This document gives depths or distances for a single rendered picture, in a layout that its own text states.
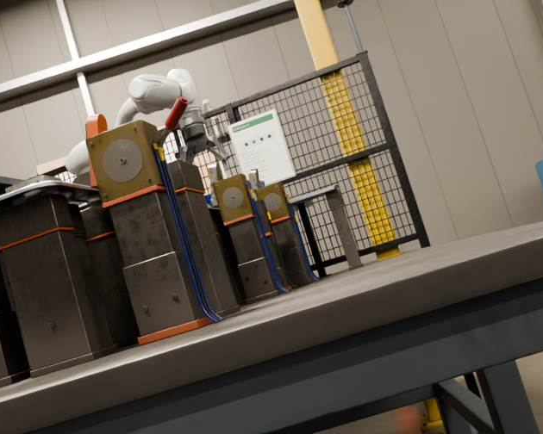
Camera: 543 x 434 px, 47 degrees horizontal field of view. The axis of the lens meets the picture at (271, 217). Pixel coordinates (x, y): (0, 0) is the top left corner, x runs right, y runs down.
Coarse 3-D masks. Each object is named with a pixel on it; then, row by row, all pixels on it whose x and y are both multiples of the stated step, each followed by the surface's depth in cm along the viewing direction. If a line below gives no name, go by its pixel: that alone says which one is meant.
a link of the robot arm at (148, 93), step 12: (132, 84) 199; (144, 84) 197; (156, 84) 200; (168, 84) 204; (132, 96) 199; (144, 96) 198; (156, 96) 200; (168, 96) 204; (132, 108) 209; (144, 108) 204; (156, 108) 206; (120, 120) 218; (132, 120) 218
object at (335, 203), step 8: (328, 192) 218; (336, 192) 218; (328, 200) 218; (336, 200) 218; (336, 208) 218; (344, 208) 221; (336, 216) 218; (344, 216) 217; (336, 224) 218; (344, 224) 217; (344, 232) 217; (344, 240) 217; (352, 240) 216; (344, 248) 217; (352, 248) 216; (352, 256) 216; (352, 264) 216; (360, 264) 215
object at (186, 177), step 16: (176, 160) 124; (176, 176) 124; (192, 176) 130; (176, 192) 124; (192, 192) 128; (192, 208) 124; (208, 208) 134; (192, 224) 124; (208, 224) 131; (192, 240) 123; (208, 240) 127; (208, 256) 124; (208, 272) 122; (224, 272) 131; (208, 288) 122; (224, 288) 128; (224, 304) 125
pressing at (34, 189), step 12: (12, 192) 98; (24, 192) 103; (36, 192) 105; (48, 192) 108; (60, 192) 110; (72, 192) 113; (84, 192) 116; (96, 192) 118; (0, 204) 106; (12, 204) 108; (84, 204) 125; (96, 204) 128; (216, 216) 203
